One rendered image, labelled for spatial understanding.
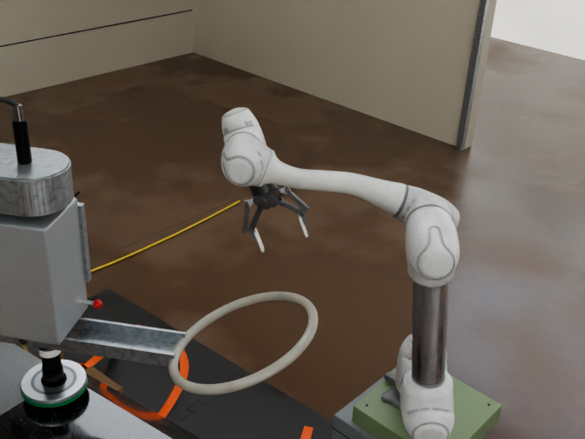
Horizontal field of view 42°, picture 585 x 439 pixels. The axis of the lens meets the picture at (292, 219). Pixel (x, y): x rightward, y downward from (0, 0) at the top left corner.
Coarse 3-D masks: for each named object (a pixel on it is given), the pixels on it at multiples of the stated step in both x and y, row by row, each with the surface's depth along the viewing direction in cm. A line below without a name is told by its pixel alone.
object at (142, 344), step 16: (80, 320) 251; (96, 320) 250; (0, 336) 246; (80, 336) 249; (96, 336) 250; (112, 336) 250; (128, 336) 250; (144, 336) 249; (160, 336) 247; (176, 336) 246; (80, 352) 242; (96, 352) 241; (112, 352) 240; (128, 352) 238; (144, 352) 237; (160, 352) 236
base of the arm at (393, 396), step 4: (388, 372) 269; (388, 376) 267; (392, 376) 267; (388, 380) 267; (392, 380) 266; (392, 384) 266; (392, 388) 263; (396, 388) 259; (384, 392) 263; (388, 392) 262; (392, 392) 262; (396, 392) 259; (384, 396) 261; (388, 396) 260; (392, 396) 260; (396, 396) 259; (384, 400) 261; (388, 400) 260; (392, 400) 259; (396, 400) 259; (392, 404) 260; (396, 404) 258; (400, 408) 257
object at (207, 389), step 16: (240, 304) 255; (304, 304) 239; (208, 320) 252; (192, 336) 248; (304, 336) 222; (176, 352) 239; (288, 352) 217; (176, 368) 231; (272, 368) 213; (176, 384) 225; (192, 384) 219; (208, 384) 217; (224, 384) 214; (240, 384) 212
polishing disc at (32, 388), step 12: (36, 372) 262; (72, 372) 263; (84, 372) 263; (24, 384) 256; (36, 384) 256; (72, 384) 257; (84, 384) 259; (36, 396) 251; (48, 396) 252; (60, 396) 252; (72, 396) 254
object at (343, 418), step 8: (384, 376) 284; (376, 384) 280; (368, 392) 276; (344, 408) 268; (352, 408) 268; (336, 416) 265; (344, 416) 264; (352, 416) 264; (336, 424) 266; (344, 424) 263; (352, 424) 261; (336, 432) 267; (344, 432) 264; (352, 432) 261; (360, 432) 258; (368, 432) 258
